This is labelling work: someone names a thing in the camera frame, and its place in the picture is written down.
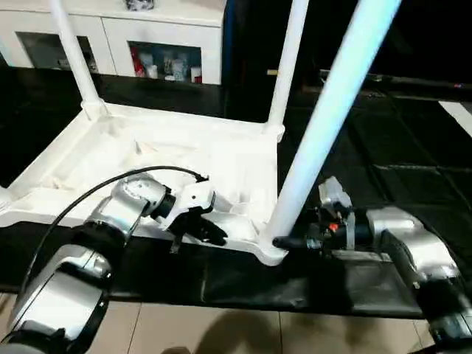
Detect white plastic table top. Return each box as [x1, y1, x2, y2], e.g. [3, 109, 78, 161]
[0, 103, 291, 267]

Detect white plastic table leg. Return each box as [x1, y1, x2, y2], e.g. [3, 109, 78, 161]
[261, 0, 403, 257]
[263, 0, 311, 142]
[49, 0, 109, 120]

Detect black mat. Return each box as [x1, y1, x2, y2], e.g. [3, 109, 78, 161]
[0, 65, 472, 319]

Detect white flat strip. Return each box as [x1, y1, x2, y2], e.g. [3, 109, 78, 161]
[438, 100, 472, 139]

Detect black flat monitor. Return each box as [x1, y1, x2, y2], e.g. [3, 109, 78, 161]
[318, 69, 472, 94]

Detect black cabinet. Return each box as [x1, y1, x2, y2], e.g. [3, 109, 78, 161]
[221, 0, 472, 86]

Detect white glass-door cabinet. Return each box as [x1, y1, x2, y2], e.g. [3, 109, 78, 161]
[0, 0, 226, 86]

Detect grey object on cabinet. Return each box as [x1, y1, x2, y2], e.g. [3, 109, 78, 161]
[123, 0, 156, 12]

